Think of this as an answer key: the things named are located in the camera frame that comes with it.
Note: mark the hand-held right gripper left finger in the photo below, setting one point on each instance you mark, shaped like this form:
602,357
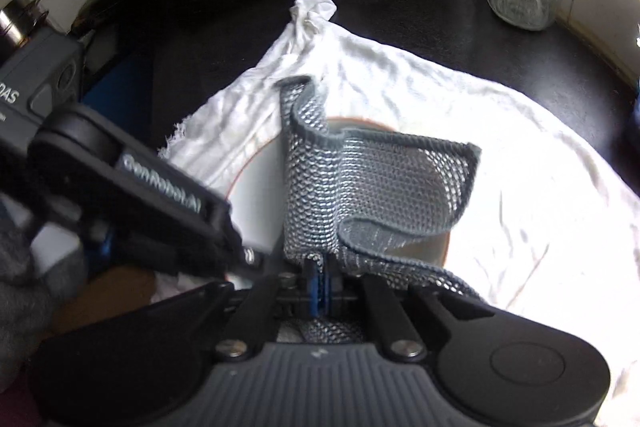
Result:
312,289

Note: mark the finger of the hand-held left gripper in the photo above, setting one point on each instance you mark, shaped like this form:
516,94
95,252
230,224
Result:
165,192

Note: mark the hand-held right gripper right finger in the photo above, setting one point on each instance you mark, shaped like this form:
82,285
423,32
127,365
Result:
328,289

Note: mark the grey mesh dishcloth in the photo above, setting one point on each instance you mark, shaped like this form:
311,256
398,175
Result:
320,187

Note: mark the metal pot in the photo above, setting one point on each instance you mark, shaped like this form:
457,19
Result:
20,19

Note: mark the white cloth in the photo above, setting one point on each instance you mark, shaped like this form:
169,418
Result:
525,207

